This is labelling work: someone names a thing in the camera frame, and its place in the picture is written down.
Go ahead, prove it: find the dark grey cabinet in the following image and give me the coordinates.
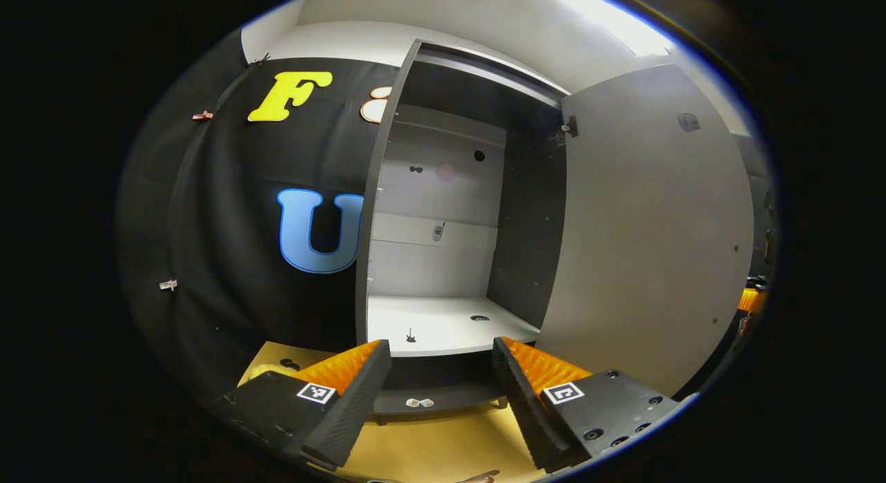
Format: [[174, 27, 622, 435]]
[[354, 39, 579, 428]]

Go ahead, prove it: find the black backdrop cloth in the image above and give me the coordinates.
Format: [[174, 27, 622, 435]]
[[114, 30, 779, 401]]

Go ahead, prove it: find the beige cabinet door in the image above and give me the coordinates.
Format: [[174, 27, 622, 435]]
[[536, 63, 757, 397]]

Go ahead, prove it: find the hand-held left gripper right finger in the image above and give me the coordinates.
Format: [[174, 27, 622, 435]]
[[491, 336, 682, 473]]

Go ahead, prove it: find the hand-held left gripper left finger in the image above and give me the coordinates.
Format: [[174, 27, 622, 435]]
[[208, 339, 393, 471]]

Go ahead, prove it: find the long ceiling light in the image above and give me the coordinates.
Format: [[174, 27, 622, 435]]
[[536, 0, 676, 55]]

